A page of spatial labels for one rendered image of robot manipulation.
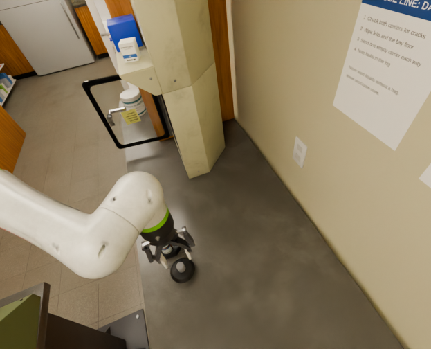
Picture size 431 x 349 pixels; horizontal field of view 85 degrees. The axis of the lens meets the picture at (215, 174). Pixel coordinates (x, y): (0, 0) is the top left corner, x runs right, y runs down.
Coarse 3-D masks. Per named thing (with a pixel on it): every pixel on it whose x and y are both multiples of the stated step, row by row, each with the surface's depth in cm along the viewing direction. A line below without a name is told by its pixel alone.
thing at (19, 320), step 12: (24, 300) 81; (36, 300) 86; (0, 312) 78; (12, 312) 75; (24, 312) 79; (36, 312) 84; (0, 324) 69; (12, 324) 73; (24, 324) 77; (36, 324) 82; (0, 336) 68; (12, 336) 71; (24, 336) 75; (36, 336) 80; (0, 348) 66; (12, 348) 70; (24, 348) 74
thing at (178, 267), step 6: (180, 258) 89; (186, 258) 89; (174, 264) 87; (180, 264) 84; (186, 264) 87; (192, 264) 87; (174, 270) 86; (180, 270) 83; (186, 270) 85; (192, 270) 85; (174, 276) 84; (180, 276) 84; (186, 276) 84; (180, 282) 84
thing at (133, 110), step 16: (96, 96) 110; (112, 96) 112; (128, 96) 113; (144, 96) 115; (112, 112) 118; (128, 112) 119; (144, 112) 121; (112, 128) 124; (128, 128) 126; (144, 128) 128; (160, 128) 130
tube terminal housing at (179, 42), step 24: (144, 0) 65; (168, 0) 66; (192, 0) 74; (144, 24) 68; (168, 24) 70; (192, 24) 77; (168, 48) 75; (192, 48) 81; (168, 72) 80; (192, 72) 84; (216, 72) 100; (168, 96) 86; (192, 96) 89; (216, 96) 106; (192, 120) 96; (216, 120) 112; (192, 144) 105; (216, 144) 119; (192, 168) 115
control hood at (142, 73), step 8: (144, 48) 89; (120, 56) 87; (144, 56) 84; (120, 64) 82; (128, 64) 81; (136, 64) 80; (144, 64) 79; (152, 64) 79; (120, 72) 77; (128, 72) 76; (136, 72) 77; (144, 72) 77; (152, 72) 78; (128, 80) 78; (136, 80) 78; (144, 80) 79; (152, 80) 80; (144, 88) 81; (152, 88) 82; (160, 88) 83
